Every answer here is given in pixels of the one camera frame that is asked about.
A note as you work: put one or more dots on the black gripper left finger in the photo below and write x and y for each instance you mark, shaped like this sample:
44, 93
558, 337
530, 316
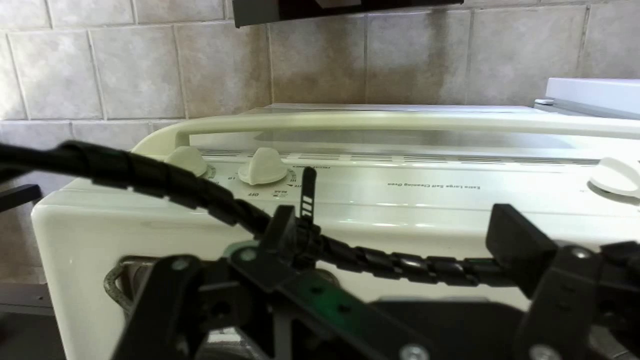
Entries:
176, 300

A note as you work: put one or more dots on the black zip tie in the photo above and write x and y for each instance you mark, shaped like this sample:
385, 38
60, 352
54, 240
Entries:
309, 192

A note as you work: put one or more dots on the white stove knob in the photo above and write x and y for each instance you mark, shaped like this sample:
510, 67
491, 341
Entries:
263, 167
189, 160
616, 176

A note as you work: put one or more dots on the white fridge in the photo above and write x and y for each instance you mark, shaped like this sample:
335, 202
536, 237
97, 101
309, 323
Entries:
592, 93

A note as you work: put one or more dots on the wooden-topped robot cart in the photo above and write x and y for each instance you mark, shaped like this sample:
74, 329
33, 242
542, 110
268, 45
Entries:
332, 9

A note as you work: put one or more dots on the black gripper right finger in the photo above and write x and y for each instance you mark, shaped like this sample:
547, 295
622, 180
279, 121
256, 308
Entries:
567, 300

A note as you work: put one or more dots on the white gas stove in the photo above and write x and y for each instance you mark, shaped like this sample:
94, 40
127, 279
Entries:
413, 200

